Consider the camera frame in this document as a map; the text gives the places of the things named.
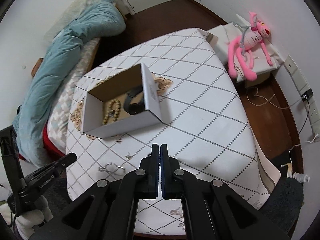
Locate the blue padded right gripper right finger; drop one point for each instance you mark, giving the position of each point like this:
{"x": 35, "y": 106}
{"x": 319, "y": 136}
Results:
{"x": 170, "y": 186}

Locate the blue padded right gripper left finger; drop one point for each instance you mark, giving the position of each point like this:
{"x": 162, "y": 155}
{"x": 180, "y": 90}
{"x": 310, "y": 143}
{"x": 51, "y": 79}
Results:
{"x": 149, "y": 181}

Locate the red blanket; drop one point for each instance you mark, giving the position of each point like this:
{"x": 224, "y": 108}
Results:
{"x": 54, "y": 140}

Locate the white patterned tablecloth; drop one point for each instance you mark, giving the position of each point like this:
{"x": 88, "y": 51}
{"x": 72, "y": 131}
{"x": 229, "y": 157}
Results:
{"x": 204, "y": 122}

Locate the grey white patterned pillow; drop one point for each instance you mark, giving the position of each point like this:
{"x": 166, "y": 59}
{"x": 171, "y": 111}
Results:
{"x": 63, "y": 98}

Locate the white cardboard box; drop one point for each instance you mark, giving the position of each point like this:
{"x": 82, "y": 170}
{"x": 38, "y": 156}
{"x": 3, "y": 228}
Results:
{"x": 125, "y": 102}

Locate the pink panther plush toy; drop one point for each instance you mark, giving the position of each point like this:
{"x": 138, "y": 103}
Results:
{"x": 242, "y": 46}

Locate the white power strip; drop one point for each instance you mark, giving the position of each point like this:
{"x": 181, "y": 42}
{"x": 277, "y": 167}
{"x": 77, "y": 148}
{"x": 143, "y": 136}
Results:
{"x": 302, "y": 85}

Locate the black charger plug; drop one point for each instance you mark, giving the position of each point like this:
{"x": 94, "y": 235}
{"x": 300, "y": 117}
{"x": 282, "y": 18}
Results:
{"x": 307, "y": 95}

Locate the teal duvet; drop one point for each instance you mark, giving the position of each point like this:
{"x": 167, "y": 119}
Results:
{"x": 100, "y": 20}

